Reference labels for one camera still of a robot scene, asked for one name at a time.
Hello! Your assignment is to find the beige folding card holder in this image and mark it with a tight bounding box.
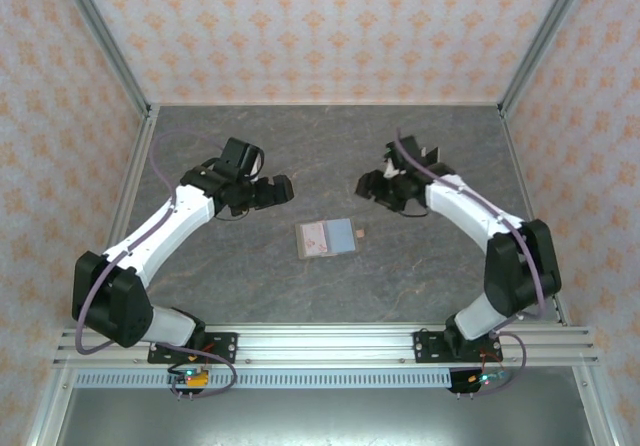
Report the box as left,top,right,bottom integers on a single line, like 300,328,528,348
294,217,367,261

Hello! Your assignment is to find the white card with pink print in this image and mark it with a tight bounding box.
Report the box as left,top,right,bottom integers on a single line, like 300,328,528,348
298,221,332,258

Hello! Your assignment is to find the thin aluminium edge strip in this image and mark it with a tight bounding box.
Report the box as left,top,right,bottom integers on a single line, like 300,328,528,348
148,98,503,108

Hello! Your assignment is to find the circuit board with yellow connector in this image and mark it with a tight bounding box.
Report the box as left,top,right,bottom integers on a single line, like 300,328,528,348
167,365,211,390

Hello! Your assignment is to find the circuit board with green light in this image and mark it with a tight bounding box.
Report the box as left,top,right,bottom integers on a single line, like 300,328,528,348
467,370,511,387

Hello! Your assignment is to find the grey metal sheet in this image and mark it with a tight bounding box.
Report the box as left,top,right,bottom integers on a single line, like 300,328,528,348
54,388,589,446

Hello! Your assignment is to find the aluminium side rail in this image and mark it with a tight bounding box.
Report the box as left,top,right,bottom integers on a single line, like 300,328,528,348
79,105,161,328
497,105,572,327

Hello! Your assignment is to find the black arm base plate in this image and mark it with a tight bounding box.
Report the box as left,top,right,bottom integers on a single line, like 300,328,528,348
412,329,501,365
146,331,239,365

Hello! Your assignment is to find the long aluminium profile rail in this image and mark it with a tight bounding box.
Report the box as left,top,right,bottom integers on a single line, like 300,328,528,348
52,323,600,367

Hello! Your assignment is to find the purple cable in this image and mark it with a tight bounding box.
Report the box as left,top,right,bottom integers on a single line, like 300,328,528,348
394,126,547,397
74,130,237,401

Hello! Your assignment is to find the grey slotted cable duct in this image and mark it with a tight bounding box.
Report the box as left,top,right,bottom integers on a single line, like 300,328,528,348
73,369,454,390

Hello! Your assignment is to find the aluminium frame post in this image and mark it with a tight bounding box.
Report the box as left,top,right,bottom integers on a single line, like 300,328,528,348
497,0,599,117
52,0,154,120

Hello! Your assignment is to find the aluminium frame leg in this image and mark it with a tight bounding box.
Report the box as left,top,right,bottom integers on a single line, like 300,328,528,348
27,365,76,446
572,365,617,446

